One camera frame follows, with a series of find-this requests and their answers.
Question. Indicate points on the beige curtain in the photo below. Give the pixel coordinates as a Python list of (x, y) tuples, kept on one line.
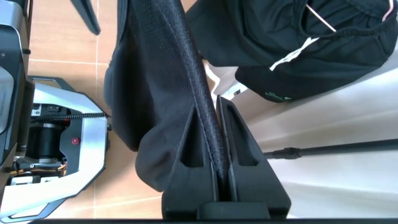
[(342, 109)]

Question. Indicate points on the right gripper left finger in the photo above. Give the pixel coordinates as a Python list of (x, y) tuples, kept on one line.
[(189, 186)]

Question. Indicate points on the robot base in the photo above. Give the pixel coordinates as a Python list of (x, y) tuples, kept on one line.
[(90, 143)]

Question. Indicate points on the black garment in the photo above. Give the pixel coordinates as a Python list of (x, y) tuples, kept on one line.
[(155, 77), (264, 40)]

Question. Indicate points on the pink clothes hanger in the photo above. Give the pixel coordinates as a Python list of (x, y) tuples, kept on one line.
[(321, 19)]

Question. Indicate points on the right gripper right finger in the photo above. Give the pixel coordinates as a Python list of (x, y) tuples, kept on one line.
[(258, 186)]

